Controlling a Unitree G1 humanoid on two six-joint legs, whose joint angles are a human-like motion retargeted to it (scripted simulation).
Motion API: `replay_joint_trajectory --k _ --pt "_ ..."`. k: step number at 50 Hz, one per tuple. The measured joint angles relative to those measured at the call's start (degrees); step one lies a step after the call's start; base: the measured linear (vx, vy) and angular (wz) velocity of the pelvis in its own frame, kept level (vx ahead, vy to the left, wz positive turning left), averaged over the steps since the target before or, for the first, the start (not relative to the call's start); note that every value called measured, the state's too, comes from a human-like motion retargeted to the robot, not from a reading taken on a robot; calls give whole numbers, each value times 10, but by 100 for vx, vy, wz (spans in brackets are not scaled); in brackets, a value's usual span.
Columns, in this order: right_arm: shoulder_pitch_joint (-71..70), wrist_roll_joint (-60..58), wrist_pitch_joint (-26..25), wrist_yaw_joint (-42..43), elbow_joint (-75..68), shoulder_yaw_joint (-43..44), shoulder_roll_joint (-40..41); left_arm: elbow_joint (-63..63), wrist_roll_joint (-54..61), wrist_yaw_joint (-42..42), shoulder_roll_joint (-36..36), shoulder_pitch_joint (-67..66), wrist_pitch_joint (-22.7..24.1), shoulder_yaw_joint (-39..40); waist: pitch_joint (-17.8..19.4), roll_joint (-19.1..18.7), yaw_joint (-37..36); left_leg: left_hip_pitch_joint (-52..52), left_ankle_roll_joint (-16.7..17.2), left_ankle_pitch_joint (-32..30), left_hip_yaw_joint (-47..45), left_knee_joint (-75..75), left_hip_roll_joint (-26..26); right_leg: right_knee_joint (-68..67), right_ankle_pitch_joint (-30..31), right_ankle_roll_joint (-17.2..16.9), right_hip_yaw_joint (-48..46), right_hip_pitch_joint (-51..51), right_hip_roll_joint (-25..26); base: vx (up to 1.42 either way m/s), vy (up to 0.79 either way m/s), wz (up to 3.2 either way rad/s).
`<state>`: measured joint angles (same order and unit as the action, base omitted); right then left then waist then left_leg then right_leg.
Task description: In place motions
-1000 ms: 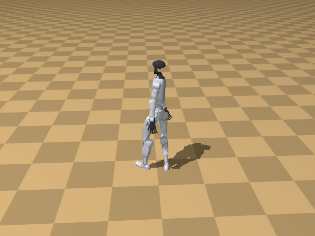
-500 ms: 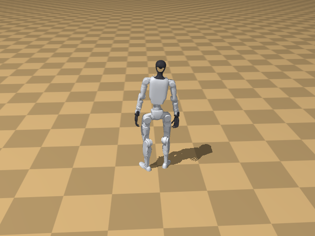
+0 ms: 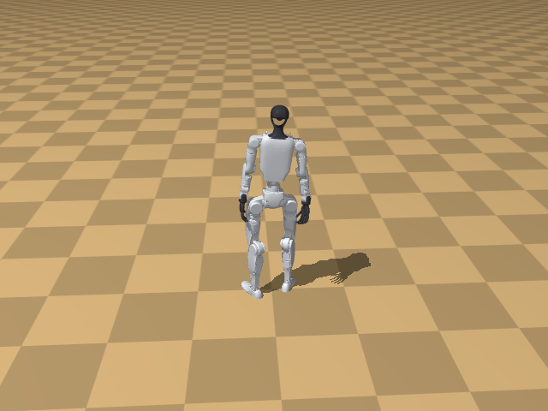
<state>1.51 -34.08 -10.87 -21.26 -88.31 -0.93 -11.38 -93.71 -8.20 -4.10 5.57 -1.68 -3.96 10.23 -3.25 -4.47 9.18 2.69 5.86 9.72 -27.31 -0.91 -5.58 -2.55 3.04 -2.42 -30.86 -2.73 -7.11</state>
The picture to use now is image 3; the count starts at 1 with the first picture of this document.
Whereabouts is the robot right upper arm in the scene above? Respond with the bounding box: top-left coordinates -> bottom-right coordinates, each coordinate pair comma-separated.
293,138 -> 307,177

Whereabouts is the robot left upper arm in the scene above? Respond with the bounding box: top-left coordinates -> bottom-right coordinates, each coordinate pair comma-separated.
245,135 -> 263,174

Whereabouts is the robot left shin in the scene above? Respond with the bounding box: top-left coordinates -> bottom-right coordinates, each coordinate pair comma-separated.
247,244 -> 264,290

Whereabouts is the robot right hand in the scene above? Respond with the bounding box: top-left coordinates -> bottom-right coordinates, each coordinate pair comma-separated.
296,196 -> 311,224

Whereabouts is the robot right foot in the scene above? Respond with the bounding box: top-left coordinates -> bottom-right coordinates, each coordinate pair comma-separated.
281,277 -> 295,292

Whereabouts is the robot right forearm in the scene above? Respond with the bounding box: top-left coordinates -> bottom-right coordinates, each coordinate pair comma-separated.
299,167 -> 312,203

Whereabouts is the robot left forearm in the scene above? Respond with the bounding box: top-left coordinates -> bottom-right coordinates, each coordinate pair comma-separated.
239,164 -> 252,199

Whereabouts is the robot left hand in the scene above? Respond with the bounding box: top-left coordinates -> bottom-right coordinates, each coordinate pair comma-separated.
239,194 -> 248,222

